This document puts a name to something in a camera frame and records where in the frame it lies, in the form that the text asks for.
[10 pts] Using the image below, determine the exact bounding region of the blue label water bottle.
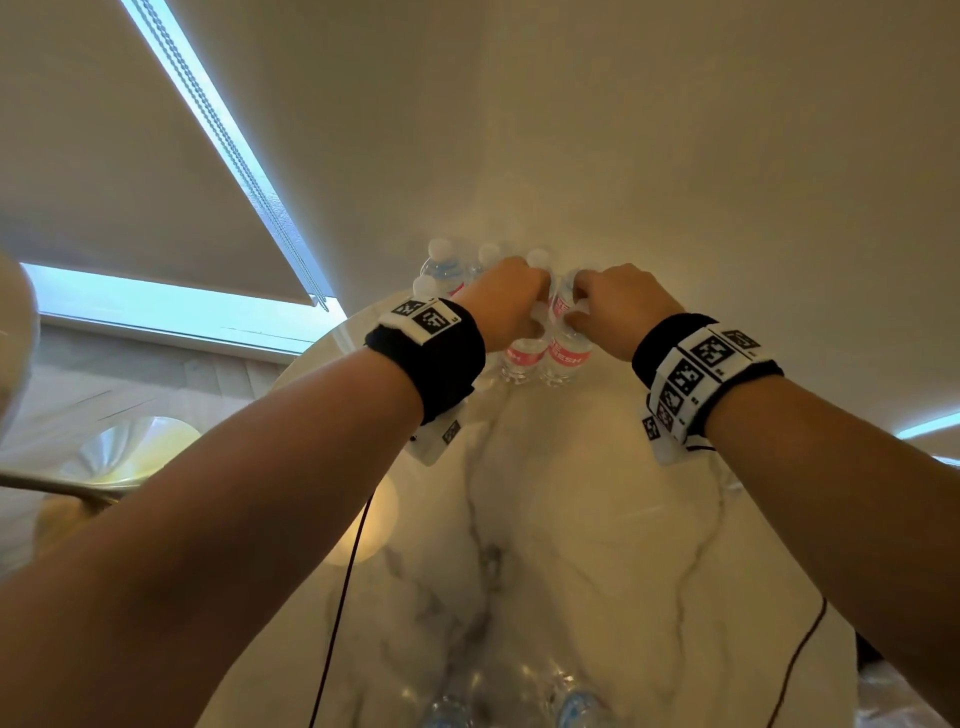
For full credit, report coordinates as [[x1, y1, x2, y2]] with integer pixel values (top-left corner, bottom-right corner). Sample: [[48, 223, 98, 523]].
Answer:
[[419, 237, 468, 299], [418, 693, 475, 728], [549, 673, 610, 728]]

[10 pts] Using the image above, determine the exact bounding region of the black wristband with marker tags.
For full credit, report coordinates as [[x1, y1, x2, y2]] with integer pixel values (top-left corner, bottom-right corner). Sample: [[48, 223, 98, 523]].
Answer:
[[364, 297, 488, 426], [631, 312, 786, 445]]

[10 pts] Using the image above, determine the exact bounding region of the red label water bottle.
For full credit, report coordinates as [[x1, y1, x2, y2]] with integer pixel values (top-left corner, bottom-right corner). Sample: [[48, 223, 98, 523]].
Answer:
[[538, 270, 596, 388], [499, 247, 555, 386]]

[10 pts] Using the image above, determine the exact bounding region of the person's right hand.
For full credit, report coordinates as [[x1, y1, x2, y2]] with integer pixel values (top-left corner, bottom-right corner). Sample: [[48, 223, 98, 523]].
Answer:
[[564, 263, 686, 363]]

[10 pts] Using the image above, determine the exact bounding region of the person's left forearm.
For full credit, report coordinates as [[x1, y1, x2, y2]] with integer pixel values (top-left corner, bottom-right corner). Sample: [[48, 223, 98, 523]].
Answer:
[[0, 346, 426, 728]]

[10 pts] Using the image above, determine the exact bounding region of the beige roller blind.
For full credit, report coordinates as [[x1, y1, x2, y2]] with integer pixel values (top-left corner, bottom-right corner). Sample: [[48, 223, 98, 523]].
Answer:
[[0, 0, 316, 307]]

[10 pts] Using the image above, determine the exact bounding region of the beige chair with metal frame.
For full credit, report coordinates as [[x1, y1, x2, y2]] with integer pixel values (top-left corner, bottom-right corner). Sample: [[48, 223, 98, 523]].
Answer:
[[0, 249, 205, 560]]

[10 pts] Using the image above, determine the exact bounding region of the thin black cable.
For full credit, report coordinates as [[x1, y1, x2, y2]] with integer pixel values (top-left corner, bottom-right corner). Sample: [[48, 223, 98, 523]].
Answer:
[[765, 596, 828, 728], [308, 491, 376, 728]]

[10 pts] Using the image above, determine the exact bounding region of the person's left hand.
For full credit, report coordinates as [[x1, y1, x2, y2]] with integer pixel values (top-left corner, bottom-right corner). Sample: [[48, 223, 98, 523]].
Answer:
[[454, 256, 552, 354]]

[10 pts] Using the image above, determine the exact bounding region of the blind bead chain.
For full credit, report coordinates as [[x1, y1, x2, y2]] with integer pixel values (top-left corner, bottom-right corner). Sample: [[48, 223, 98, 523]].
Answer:
[[137, 0, 331, 312]]

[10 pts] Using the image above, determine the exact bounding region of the person's right forearm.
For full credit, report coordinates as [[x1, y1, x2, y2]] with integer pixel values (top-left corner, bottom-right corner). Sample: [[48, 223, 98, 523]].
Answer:
[[703, 375, 960, 725]]

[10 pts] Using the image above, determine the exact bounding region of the window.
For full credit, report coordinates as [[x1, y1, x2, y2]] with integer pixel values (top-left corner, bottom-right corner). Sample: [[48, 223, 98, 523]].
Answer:
[[21, 0, 349, 357]]

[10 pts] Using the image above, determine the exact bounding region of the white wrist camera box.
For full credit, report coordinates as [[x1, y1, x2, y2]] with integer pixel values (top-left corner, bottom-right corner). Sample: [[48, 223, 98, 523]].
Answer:
[[407, 403, 468, 468], [639, 408, 715, 467]]

